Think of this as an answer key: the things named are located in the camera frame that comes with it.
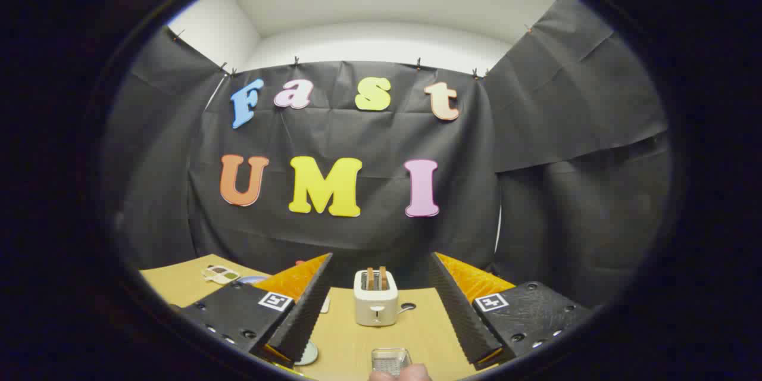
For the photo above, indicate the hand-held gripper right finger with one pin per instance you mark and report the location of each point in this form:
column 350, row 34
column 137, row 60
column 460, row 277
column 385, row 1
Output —
column 461, row 315

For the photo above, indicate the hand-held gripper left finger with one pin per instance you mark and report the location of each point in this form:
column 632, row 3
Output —
column 303, row 309

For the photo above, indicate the white square coaster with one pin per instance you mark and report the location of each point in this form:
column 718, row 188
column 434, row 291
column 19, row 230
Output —
column 325, row 305

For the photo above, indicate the pale green plate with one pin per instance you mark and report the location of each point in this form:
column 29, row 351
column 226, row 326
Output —
column 309, row 354

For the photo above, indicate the blue rimmed plate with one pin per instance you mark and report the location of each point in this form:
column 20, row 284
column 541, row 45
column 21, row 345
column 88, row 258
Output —
column 253, row 280

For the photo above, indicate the white toaster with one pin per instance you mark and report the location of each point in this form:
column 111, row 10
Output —
column 375, row 306

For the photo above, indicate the toasted bread slice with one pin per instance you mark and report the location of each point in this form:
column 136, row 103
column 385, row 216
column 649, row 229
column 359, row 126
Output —
column 383, row 277
column 369, row 278

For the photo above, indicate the small white divided tray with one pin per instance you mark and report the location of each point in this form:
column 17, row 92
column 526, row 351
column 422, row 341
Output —
column 220, row 274

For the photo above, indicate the black backdrop cloth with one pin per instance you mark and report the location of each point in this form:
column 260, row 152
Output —
column 536, row 220

